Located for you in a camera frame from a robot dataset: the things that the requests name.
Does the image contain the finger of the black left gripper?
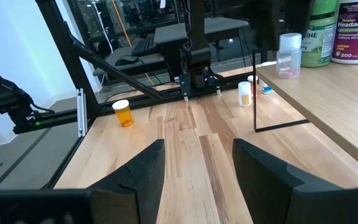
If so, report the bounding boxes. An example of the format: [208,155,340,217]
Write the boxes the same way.
[260,30,278,62]

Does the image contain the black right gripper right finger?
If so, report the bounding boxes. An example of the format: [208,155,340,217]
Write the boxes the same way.
[232,138,358,224]

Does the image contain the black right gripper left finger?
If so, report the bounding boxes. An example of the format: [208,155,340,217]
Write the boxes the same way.
[0,139,167,224]

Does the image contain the clear pink-tinted bottle white cap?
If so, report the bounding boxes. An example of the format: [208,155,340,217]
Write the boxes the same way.
[275,32,303,79]

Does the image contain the white bottle with blue label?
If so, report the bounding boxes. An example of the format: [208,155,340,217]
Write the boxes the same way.
[258,60,277,95]

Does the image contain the green bottle with green cap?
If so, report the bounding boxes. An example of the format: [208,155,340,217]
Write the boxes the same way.
[300,0,337,68]

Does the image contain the white bottle with yellow label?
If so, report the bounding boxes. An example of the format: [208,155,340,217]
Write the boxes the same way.
[237,81,252,108]

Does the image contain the orange pill vial white cap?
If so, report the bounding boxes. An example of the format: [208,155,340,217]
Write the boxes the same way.
[111,99,135,128]

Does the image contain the large white maroon-label bottle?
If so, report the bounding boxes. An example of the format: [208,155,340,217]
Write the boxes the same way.
[330,0,358,65]

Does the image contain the wooden shelf black metal legs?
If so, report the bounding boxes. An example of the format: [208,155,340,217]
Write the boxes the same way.
[252,49,358,178]

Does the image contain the grey desk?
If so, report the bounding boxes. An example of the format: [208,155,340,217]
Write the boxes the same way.
[91,17,250,78]

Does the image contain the black keyboard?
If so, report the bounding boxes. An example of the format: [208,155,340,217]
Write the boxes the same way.
[131,36,158,57]

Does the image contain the black computer mouse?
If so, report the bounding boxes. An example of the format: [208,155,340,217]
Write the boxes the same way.
[115,55,139,67]

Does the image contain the black jointed stand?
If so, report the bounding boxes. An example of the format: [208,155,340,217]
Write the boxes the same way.
[0,52,48,135]

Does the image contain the silver frame bracket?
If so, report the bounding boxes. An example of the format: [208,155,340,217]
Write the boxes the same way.
[76,88,89,138]

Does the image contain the yellow extension cable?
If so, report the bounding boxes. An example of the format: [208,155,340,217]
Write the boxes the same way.
[111,0,155,86]

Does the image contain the black aluminium table frame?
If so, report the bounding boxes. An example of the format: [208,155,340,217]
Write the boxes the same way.
[11,0,260,190]

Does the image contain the white charger cable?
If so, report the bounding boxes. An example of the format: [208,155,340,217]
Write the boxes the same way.
[90,0,114,55]

